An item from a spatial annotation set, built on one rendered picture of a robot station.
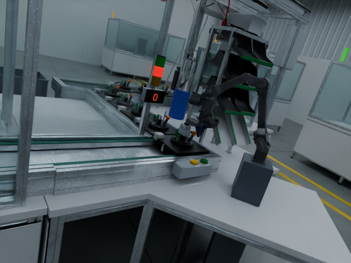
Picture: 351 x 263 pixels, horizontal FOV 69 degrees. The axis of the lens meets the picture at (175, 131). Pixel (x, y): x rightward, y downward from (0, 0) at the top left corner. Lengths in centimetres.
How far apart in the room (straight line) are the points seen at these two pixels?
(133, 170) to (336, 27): 1054
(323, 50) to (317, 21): 120
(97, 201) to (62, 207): 13
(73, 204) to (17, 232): 18
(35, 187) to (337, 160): 490
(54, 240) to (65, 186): 20
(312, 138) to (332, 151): 43
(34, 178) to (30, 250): 25
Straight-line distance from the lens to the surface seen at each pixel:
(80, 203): 102
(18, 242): 107
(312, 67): 1123
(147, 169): 117
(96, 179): 107
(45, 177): 102
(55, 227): 105
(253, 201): 132
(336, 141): 533
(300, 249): 120
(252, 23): 265
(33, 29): 81
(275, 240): 117
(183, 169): 120
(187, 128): 143
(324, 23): 1154
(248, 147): 297
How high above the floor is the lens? 146
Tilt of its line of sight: 17 degrees down
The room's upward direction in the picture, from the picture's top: 15 degrees clockwise
